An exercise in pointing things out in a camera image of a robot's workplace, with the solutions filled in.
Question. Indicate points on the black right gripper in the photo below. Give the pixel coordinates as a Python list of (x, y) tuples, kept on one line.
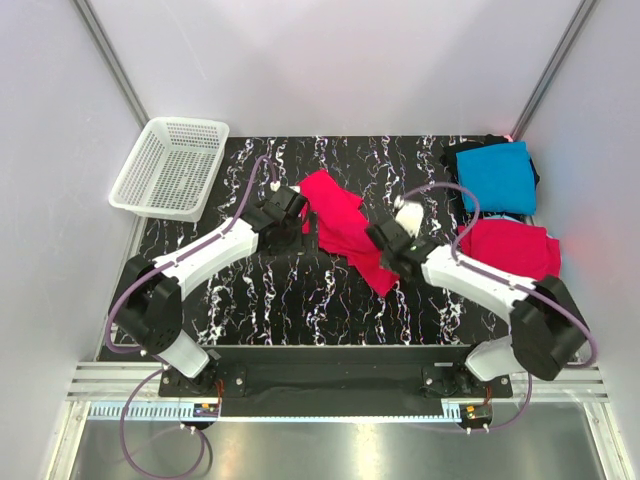
[(379, 239)]

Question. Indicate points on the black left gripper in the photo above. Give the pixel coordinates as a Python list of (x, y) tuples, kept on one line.
[(298, 203)]

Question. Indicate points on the red t shirt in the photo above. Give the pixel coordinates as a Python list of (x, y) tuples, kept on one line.
[(341, 229), (513, 247)]

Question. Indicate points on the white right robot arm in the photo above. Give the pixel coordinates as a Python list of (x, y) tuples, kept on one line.
[(546, 329)]

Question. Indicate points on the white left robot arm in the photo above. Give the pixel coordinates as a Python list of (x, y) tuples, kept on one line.
[(149, 298)]

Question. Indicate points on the folded red t shirt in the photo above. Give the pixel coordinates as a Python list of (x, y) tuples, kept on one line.
[(513, 247)]

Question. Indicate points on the folded blue t shirt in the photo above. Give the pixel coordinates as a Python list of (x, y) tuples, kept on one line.
[(495, 175)]

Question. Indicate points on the white plastic basket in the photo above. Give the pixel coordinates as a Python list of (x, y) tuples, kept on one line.
[(170, 171)]

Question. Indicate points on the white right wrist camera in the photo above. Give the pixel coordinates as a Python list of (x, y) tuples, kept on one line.
[(409, 215)]

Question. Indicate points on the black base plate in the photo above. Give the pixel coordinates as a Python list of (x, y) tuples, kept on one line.
[(335, 382)]

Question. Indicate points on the aluminium frame rail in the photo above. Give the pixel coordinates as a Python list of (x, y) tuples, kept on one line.
[(111, 390)]

